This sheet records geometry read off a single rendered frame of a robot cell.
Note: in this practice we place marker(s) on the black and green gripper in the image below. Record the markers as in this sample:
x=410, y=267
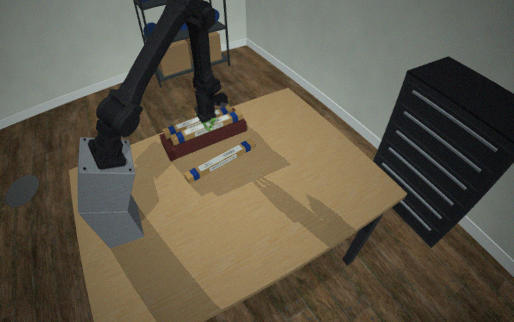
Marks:
x=203, y=116

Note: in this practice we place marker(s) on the long tan cardboard box with blue bands and white label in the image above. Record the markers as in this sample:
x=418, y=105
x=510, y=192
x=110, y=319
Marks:
x=198, y=130

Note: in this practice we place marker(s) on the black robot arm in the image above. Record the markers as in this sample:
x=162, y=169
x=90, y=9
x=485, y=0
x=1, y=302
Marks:
x=124, y=119

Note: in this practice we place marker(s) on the brown rectangular box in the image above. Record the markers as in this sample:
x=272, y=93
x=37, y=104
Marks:
x=193, y=122

